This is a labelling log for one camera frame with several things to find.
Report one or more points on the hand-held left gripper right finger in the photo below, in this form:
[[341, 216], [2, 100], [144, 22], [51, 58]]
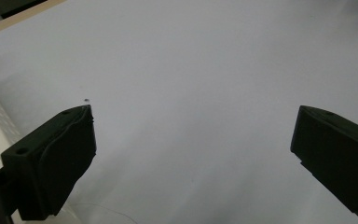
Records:
[[338, 149]]

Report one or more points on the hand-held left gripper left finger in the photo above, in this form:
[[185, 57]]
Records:
[[52, 161]]

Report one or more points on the white perforated plastic basket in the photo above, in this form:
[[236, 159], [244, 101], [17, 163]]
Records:
[[0, 124]]

